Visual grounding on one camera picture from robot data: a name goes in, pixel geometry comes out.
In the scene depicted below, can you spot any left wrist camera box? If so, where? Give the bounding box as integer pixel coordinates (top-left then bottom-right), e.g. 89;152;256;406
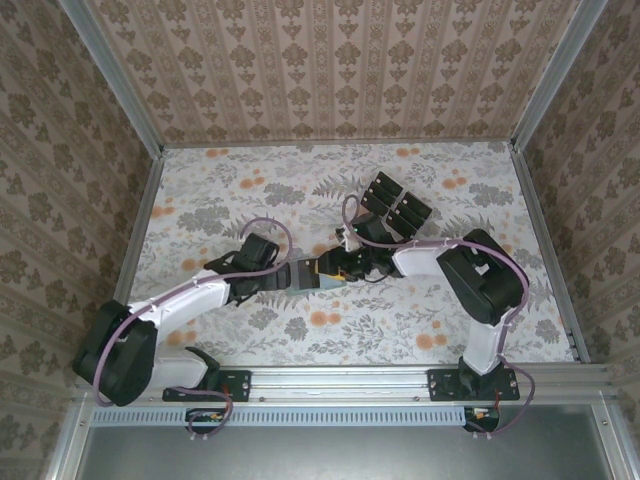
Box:
238;233;280;267

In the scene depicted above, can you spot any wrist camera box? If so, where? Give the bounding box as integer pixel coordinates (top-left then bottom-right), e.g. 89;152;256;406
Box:
337;215;396;251
238;233;280;267

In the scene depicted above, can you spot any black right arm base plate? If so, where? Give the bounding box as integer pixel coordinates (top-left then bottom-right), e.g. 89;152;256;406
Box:
427;368;521;404

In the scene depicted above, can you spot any aluminium frame bar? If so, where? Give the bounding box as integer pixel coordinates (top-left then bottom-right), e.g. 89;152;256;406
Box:
42;404;96;480
592;404;634;480

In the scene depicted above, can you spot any black connector board with wires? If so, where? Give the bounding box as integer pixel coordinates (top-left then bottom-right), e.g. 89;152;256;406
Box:
462;407;501;434
184;407;229;435

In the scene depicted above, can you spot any floral patterned table cover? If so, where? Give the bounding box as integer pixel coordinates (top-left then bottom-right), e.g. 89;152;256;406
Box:
107;142;581;367

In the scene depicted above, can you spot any green card holder wallet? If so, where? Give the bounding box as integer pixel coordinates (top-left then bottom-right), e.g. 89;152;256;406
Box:
287;258;347;297

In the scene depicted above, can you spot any aluminium mounting rail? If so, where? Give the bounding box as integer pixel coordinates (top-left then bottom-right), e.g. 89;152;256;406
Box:
74;363;615;407

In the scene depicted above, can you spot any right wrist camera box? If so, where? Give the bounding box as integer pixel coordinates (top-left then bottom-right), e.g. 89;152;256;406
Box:
337;215;396;251

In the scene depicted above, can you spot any grey sheet metal panel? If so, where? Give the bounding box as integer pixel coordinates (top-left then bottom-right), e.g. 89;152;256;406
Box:
74;405;619;480

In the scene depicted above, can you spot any aluminium side frame rail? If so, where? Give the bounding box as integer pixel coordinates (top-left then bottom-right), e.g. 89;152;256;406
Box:
94;147;166;369
510;146;590;365

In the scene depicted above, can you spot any aluminium thin frame rail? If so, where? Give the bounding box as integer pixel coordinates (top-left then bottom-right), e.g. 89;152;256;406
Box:
162;140;516;150

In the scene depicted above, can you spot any black credit card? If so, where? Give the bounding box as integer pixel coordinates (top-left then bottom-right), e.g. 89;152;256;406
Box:
388;212;416;236
374;171;405;197
394;201;425;229
362;192;390;215
368;182;397;206
402;191;434;221

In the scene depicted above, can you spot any aluminium frame post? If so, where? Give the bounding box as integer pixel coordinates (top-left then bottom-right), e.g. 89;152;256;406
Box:
58;0;166;156
510;0;612;154

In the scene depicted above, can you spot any white slotted cable duct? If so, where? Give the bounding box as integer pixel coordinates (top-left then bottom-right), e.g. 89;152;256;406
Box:
92;405;471;429

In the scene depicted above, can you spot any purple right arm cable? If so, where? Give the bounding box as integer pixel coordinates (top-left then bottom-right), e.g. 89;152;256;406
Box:
341;193;539;442

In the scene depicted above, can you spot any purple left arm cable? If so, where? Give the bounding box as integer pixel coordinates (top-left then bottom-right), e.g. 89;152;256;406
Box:
92;217;296;442

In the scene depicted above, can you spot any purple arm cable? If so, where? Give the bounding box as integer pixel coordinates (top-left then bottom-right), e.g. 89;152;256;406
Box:
341;193;539;442
92;217;296;442

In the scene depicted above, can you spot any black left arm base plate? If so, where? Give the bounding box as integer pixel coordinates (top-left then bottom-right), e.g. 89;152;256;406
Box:
162;368;252;404

